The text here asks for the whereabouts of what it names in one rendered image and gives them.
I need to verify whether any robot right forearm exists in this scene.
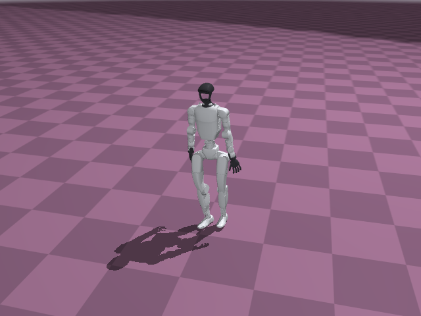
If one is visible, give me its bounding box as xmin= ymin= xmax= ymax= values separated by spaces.
xmin=187 ymin=133 xmax=195 ymax=151

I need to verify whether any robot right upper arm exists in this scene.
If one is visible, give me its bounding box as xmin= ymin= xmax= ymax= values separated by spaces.
xmin=187 ymin=105 xmax=197 ymax=135

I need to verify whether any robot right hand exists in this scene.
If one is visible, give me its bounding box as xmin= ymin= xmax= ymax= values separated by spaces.
xmin=188 ymin=147 xmax=194 ymax=160

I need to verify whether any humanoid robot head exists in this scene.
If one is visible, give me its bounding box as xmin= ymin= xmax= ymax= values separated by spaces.
xmin=198 ymin=83 xmax=214 ymax=108

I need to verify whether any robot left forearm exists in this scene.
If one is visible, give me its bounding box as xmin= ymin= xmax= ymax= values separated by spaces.
xmin=225 ymin=131 xmax=235 ymax=158

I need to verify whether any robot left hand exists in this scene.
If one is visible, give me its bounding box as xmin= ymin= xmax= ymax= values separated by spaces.
xmin=228 ymin=154 xmax=241 ymax=174

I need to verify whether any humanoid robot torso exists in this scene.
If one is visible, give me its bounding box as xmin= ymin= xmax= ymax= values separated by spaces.
xmin=194 ymin=102 xmax=222 ymax=160

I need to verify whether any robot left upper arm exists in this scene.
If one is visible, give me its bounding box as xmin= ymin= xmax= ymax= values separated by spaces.
xmin=217 ymin=107 xmax=231 ymax=139

